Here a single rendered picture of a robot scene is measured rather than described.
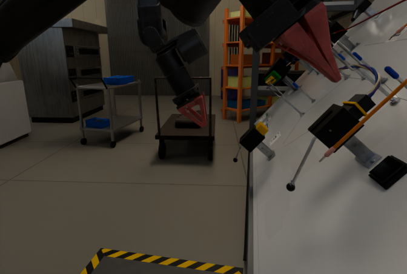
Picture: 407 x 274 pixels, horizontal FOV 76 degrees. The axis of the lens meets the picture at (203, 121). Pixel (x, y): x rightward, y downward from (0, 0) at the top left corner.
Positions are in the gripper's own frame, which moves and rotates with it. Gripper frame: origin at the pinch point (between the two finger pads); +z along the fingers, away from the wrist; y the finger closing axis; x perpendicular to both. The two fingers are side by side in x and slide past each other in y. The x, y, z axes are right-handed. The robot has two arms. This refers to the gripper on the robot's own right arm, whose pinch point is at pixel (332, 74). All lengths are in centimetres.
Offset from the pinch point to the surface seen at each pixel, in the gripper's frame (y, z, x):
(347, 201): 6.8, 17.0, -6.9
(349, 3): -45, -2, -110
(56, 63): 267, -229, -382
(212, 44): 60, -146, -783
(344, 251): 10.4, 17.9, -0.1
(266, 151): 17.2, 15.1, -44.3
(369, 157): 0.7, 15.2, -10.9
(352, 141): 1.1, 11.8, -10.8
